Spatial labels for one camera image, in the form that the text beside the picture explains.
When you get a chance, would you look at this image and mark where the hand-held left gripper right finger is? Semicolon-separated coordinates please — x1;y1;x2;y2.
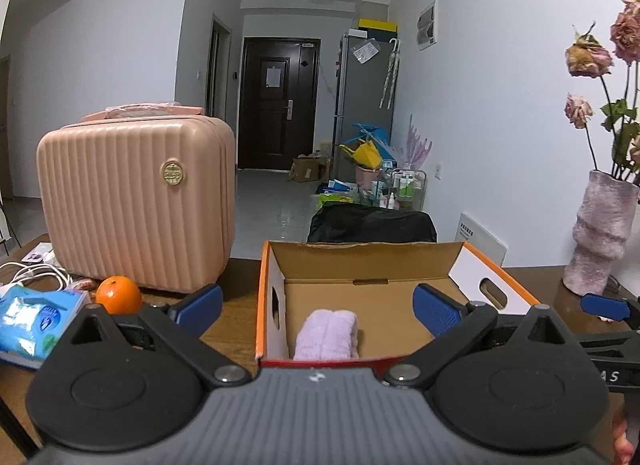
384;283;581;388

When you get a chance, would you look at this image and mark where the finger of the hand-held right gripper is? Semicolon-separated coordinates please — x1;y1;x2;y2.
575;331;640;363
580;293;640;331

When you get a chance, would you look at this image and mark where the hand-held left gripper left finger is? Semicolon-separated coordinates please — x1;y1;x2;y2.
55;283;253;387

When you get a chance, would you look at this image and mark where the orange cardboard box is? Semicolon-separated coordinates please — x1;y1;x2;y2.
255;240;542;368

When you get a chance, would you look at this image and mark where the lilac towel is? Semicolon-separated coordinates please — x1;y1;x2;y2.
292;309;361;361

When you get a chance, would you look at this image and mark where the person's right hand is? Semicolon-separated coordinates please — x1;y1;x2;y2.
611;407;632;463

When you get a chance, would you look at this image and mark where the pink textured vase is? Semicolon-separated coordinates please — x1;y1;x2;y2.
562;170;640;296

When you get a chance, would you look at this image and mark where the orange fruit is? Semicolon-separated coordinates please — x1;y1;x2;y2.
96;275;143;316

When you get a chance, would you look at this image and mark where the black bag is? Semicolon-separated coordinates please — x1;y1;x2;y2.
306;202;437;244

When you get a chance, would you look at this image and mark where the metal cart with bottles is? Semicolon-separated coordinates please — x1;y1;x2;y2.
372;160;427;211

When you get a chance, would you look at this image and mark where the pink ribbed suitcase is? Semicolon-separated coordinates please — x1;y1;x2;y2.
36;104;237;294

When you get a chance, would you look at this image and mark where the pink bucket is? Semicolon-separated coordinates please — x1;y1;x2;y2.
355;165;382;191

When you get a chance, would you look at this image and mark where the pile of packets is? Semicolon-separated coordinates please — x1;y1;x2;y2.
312;179;361;206

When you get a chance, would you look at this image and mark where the blue tissue pack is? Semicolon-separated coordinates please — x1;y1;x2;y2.
0;286;92;370

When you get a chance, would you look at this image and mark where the purple feather decoration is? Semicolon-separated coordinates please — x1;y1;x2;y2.
400;115;433;171

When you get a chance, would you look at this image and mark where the small white booklet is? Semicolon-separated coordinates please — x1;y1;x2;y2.
25;242;58;264

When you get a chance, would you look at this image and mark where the brown carton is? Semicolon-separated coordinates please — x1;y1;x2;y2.
287;154;328;182

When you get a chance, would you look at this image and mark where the blue folding stool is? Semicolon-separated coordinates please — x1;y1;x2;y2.
342;122;396;161

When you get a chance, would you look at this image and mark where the dark brown door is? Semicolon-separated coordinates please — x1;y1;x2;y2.
237;36;321;171

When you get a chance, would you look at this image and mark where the grey refrigerator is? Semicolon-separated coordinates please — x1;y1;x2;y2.
332;31;398;181

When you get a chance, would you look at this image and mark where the side room door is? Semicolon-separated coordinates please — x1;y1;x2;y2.
206;14;233;121

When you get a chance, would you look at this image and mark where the white folded umbrella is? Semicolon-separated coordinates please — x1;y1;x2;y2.
379;38;401;110

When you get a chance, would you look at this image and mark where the bunch of dried roses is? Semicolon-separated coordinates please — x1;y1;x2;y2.
565;0;640;183

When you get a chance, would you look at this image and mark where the clear plastic bag on refrigerator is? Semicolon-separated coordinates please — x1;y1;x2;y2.
351;40;379;63

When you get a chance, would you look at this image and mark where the white electrical panel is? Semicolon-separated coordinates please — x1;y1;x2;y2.
416;0;440;51

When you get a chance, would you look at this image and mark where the white wall heater panel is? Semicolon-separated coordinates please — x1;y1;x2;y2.
456;212;508;268

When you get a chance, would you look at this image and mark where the white charger cable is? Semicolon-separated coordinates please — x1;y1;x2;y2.
0;260;71;291

